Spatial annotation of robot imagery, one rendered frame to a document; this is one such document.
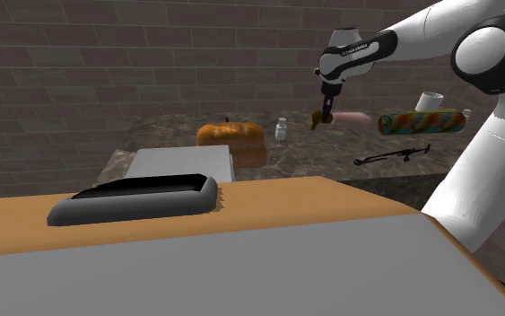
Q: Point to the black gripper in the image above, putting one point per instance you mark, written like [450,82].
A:
[331,91]

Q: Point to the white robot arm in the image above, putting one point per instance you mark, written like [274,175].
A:
[475,175]

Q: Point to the small brown object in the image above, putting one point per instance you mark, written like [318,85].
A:
[316,118]

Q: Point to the pink oblong object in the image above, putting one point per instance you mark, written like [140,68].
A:
[352,118]

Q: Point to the small white shaker bottle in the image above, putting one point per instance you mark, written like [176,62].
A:
[281,129]

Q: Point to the black tongs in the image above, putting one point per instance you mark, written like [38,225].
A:
[392,154]

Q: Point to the multicoloured cylinder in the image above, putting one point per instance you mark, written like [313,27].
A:
[422,123]

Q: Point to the white cup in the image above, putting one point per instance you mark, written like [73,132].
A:
[429,101]

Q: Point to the orange bread loaf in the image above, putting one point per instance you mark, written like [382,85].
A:
[230,138]

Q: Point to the flat grey box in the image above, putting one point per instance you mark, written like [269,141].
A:
[177,162]

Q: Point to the large orange and grey box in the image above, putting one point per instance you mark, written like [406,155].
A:
[243,267]

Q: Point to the grey tray with black inside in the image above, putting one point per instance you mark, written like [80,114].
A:
[129,205]

